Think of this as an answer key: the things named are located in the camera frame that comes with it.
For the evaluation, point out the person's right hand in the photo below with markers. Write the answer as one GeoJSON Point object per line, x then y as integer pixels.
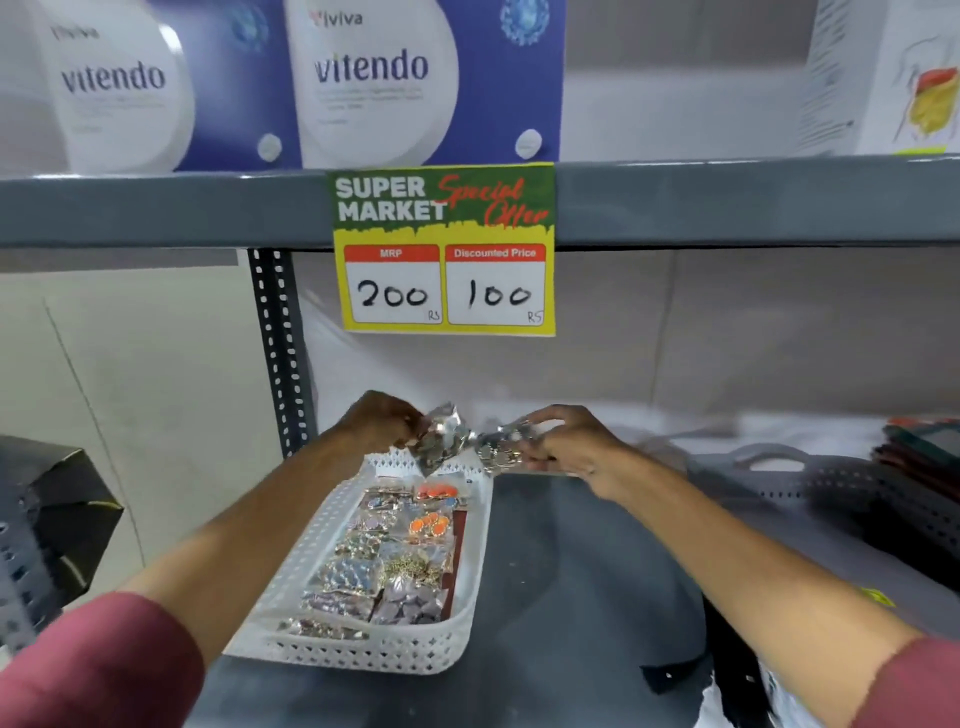
{"type": "Point", "coordinates": [585, 450]}

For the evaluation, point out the person's left hand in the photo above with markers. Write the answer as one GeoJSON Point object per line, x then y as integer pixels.
{"type": "Point", "coordinates": [379, 424]}

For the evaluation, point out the person's right fingers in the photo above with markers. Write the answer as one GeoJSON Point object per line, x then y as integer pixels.
{"type": "Point", "coordinates": [541, 454]}

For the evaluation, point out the person's left fingers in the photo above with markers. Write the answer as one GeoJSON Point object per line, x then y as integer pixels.
{"type": "Point", "coordinates": [411, 431]}

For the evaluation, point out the clear packet of silver jewelry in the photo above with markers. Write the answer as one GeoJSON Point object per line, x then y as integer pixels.
{"type": "Point", "coordinates": [501, 448]}
{"type": "Point", "coordinates": [442, 439]}

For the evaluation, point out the person's left forearm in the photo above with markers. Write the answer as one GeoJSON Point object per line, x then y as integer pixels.
{"type": "Point", "coordinates": [255, 525]}

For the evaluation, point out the person's right forearm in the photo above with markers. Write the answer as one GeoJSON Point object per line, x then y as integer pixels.
{"type": "Point", "coordinates": [750, 562]}

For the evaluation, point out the pile of small jewelry packets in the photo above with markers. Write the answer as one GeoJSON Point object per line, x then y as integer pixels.
{"type": "Point", "coordinates": [397, 562]}

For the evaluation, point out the grey metal shelf board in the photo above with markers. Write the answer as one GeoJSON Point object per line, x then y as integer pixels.
{"type": "Point", "coordinates": [750, 202]}
{"type": "Point", "coordinates": [585, 585]}

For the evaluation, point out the white plastic basket tray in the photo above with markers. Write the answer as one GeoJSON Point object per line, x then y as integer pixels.
{"type": "Point", "coordinates": [300, 570]}

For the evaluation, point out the green yellow price sign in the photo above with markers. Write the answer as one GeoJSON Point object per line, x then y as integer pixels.
{"type": "Point", "coordinates": [442, 247]}

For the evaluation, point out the blue and white box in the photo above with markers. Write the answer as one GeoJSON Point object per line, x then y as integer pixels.
{"type": "Point", "coordinates": [150, 82]}
{"type": "Point", "coordinates": [420, 82]}

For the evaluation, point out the black bag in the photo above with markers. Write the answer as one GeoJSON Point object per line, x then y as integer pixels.
{"type": "Point", "coordinates": [67, 517]}

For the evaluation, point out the small yellow sticker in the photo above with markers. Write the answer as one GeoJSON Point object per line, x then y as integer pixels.
{"type": "Point", "coordinates": [878, 598]}

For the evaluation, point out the maroon left sleeve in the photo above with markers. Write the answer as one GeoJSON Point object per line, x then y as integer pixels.
{"type": "Point", "coordinates": [97, 667]}

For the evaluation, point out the maroon sleeve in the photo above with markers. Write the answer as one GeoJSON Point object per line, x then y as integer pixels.
{"type": "Point", "coordinates": [919, 690]}
{"type": "Point", "coordinates": [97, 667]}

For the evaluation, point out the maroon right sleeve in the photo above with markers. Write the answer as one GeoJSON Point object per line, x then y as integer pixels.
{"type": "Point", "coordinates": [919, 690]}

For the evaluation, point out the white box with organ print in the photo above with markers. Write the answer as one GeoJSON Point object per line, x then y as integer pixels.
{"type": "Point", "coordinates": [877, 75]}

